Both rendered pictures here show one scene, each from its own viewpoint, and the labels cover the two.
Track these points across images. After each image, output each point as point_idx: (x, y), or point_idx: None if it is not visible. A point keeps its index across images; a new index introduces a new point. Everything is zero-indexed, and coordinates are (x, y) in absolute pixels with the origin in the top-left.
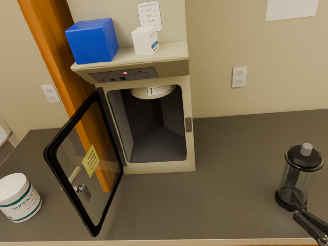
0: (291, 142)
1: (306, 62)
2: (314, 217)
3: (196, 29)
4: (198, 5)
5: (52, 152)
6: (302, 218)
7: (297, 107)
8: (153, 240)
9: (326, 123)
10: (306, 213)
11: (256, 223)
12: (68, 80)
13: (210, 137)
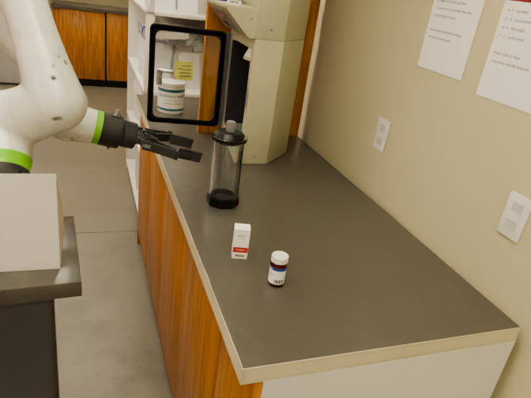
0: (322, 216)
1: (442, 154)
2: (161, 133)
3: (369, 48)
4: (377, 21)
5: (154, 27)
6: (159, 129)
7: (420, 232)
8: None
9: (391, 249)
10: (165, 133)
11: (186, 184)
12: (215, 13)
13: (300, 172)
